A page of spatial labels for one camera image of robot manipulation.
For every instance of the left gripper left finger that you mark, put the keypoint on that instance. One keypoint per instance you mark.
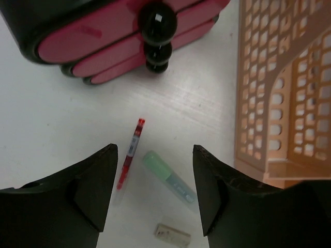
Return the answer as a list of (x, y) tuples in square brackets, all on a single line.
[(65, 209)]

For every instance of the green highlighter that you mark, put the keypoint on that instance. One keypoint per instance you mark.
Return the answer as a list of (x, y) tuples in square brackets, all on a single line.
[(171, 180)]

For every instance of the black pink drawer unit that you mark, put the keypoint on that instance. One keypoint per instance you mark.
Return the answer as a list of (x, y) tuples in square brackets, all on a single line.
[(98, 41)]

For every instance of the upright red gel pen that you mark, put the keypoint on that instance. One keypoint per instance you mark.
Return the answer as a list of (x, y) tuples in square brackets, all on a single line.
[(121, 184)]

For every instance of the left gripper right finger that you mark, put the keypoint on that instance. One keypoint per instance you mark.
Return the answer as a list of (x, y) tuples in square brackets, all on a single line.
[(239, 211)]

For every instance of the grey eraser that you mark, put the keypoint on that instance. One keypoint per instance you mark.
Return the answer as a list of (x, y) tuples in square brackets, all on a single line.
[(172, 236)]

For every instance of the orange plastic file organizer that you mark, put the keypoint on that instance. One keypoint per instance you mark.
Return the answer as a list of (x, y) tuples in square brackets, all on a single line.
[(283, 91)]

